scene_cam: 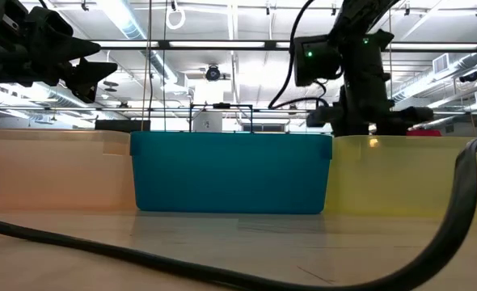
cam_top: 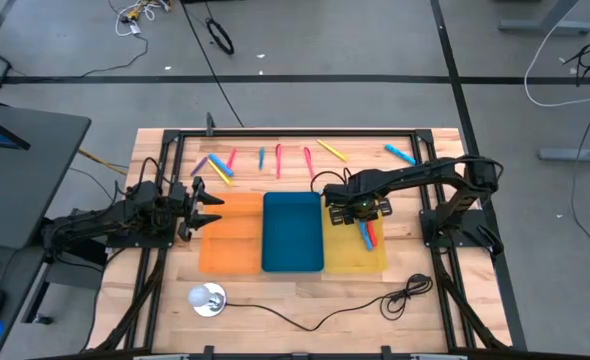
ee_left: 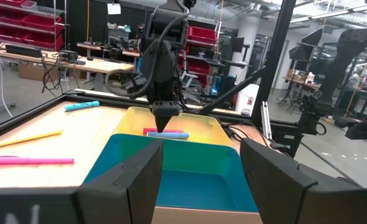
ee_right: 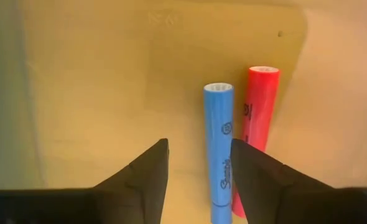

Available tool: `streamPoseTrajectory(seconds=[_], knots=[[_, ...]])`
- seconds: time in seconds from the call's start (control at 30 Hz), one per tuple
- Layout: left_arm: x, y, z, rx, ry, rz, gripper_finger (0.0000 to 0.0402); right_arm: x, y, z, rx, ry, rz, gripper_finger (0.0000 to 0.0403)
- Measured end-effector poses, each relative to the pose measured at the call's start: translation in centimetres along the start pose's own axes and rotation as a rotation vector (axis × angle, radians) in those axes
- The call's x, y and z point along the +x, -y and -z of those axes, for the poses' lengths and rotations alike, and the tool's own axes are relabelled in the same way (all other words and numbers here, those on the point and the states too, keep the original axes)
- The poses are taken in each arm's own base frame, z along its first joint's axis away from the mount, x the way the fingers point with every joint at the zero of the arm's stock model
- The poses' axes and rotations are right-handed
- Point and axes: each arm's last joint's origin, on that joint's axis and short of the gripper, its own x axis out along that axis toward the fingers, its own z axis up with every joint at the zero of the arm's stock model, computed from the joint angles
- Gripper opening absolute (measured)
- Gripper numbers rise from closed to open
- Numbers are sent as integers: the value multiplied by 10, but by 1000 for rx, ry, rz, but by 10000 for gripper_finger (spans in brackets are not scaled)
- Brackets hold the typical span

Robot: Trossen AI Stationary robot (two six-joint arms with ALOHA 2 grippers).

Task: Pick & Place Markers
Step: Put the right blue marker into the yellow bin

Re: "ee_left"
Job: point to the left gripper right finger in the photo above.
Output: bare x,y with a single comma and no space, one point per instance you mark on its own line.
273,186

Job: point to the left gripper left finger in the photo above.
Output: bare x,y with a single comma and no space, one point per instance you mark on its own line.
127,186

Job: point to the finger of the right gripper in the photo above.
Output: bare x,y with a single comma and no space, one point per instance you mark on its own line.
159,112
172,110

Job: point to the red marker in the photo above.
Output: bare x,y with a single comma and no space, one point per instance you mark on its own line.
177,131

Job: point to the blue marker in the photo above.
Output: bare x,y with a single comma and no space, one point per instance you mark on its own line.
178,135
81,106

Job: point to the pink pen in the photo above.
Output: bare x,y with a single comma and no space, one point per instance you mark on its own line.
31,160

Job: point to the yellow pen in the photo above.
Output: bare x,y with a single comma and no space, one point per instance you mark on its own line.
25,139

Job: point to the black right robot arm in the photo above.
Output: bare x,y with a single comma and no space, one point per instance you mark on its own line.
168,18

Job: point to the black cloth-covered robot arm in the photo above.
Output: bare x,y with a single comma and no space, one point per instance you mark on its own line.
348,53

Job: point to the red storage bin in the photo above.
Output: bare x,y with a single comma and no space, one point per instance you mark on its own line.
202,35
6,15
42,22
11,33
197,66
43,41

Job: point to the yellow plastic bin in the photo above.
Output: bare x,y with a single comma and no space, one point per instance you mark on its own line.
202,127

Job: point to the wooden workbench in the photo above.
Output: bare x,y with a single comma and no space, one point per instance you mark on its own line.
109,66

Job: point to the black floor tape strip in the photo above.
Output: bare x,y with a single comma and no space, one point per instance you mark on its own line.
329,163

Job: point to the blue plastic bin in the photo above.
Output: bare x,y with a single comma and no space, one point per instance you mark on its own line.
196,186

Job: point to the white waste bin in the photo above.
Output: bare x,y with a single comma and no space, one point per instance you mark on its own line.
247,99

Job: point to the white paper sign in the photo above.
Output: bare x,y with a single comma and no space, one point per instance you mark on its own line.
114,8

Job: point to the metal shelf rack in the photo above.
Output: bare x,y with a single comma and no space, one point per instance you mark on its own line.
54,25

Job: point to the cardboard box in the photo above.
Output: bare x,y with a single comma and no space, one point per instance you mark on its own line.
34,72

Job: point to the black flat box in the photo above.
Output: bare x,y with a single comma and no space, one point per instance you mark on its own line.
23,50

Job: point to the silver aluminium rail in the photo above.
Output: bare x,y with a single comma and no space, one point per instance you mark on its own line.
266,121

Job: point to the black aluminium frame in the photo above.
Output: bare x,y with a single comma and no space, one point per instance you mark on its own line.
275,62

